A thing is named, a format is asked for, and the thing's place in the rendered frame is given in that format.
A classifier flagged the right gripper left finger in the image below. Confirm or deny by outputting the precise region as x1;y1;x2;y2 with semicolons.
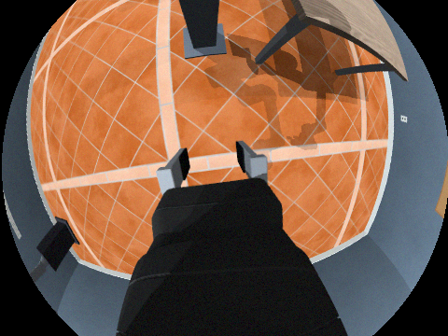
156;147;191;193

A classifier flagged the wooden table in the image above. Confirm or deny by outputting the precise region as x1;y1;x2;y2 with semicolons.
254;0;410;83

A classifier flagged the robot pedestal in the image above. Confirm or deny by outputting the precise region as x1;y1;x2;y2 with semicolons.
178;0;227;60

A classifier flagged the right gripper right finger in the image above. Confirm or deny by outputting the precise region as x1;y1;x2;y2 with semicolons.
235;140;270;183

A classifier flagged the black box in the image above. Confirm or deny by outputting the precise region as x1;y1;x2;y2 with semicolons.
36;216;81;273

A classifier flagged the brown board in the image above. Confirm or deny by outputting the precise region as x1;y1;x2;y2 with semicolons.
435;189;448;218

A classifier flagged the grey jointed stand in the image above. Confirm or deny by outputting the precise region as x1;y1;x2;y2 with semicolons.
30;257;49;281

